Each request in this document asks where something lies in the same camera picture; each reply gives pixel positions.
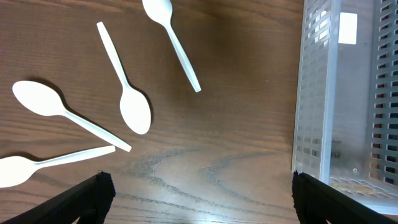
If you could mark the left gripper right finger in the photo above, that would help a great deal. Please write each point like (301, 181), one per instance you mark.
(318, 203)

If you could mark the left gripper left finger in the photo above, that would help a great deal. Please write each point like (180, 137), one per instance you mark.
(86, 202)

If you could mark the white spoon handle up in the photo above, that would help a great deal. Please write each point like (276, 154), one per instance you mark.
(134, 106)

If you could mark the white spoon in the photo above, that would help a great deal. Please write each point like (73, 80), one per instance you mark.
(17, 169)
(45, 101)
(160, 11)

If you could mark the clear plastic basket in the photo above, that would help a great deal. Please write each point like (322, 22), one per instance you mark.
(346, 111)

